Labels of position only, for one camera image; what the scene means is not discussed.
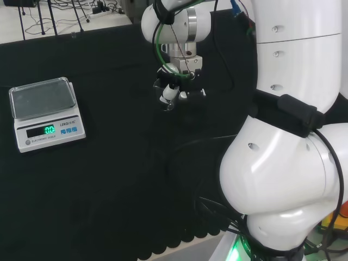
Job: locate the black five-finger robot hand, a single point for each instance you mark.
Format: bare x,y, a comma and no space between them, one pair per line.
190,95

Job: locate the black bench cloth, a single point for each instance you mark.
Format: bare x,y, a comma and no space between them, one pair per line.
108,163

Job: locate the white power strip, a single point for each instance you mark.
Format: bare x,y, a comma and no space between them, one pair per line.
99,14

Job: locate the clear tape piece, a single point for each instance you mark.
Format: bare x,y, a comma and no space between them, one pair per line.
73,35

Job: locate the black tripod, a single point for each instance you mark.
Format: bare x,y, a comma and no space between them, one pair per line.
79,19
40,19

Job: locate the white electronic balance steel pan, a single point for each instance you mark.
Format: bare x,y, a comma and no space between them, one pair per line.
49,141

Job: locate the black box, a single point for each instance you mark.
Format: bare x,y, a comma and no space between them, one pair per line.
19,2

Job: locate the yellow stop button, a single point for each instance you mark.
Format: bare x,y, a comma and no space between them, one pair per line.
343,223

